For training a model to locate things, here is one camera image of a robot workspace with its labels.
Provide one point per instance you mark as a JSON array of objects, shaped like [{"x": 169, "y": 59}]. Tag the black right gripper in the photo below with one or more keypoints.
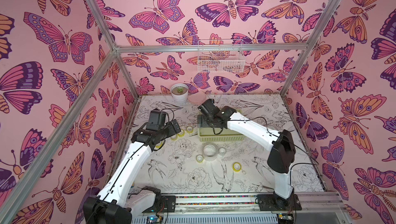
[{"x": 203, "y": 122}]

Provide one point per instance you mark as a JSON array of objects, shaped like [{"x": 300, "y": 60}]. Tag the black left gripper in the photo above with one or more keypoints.
[{"x": 172, "y": 130}]

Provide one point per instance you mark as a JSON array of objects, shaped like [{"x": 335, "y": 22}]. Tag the pale green perforated storage basket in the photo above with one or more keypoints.
[{"x": 209, "y": 134}]

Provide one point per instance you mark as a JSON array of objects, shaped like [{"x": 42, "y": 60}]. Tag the yellow tape roll cluster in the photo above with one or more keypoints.
[
  {"x": 174, "y": 137},
  {"x": 189, "y": 129},
  {"x": 181, "y": 133}
]

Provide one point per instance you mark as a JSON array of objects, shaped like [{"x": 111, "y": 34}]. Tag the large clear tape roll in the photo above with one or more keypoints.
[{"x": 210, "y": 152}]

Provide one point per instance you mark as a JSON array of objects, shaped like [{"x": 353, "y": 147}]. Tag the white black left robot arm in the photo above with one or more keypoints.
[{"x": 112, "y": 205}]

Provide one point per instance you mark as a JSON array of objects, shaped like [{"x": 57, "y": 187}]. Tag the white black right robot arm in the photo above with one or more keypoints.
[{"x": 280, "y": 145}]

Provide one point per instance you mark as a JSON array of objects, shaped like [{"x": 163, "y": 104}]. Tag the yellow tape roll far left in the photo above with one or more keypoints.
[{"x": 160, "y": 145}]

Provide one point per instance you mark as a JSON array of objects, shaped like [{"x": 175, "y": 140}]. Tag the small clear tape roll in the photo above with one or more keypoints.
[{"x": 222, "y": 151}]

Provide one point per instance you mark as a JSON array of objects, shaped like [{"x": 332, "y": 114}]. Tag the yellow tape roll front right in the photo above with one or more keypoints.
[{"x": 237, "y": 167}]

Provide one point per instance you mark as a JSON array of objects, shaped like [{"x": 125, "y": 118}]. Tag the white pot with plant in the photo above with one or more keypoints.
[{"x": 179, "y": 92}]

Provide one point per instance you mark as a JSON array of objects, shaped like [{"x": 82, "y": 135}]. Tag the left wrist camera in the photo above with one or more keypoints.
[{"x": 156, "y": 120}]

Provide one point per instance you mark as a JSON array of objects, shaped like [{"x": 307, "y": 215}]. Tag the white wire wall basket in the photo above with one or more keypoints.
[{"x": 219, "y": 58}]

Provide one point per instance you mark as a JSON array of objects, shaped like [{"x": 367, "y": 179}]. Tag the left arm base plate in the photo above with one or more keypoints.
[{"x": 166, "y": 204}]

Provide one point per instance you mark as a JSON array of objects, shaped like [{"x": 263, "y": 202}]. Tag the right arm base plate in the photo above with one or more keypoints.
[{"x": 273, "y": 202}]

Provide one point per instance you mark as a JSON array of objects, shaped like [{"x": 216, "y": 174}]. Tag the aluminium front rail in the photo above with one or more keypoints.
[{"x": 241, "y": 208}]

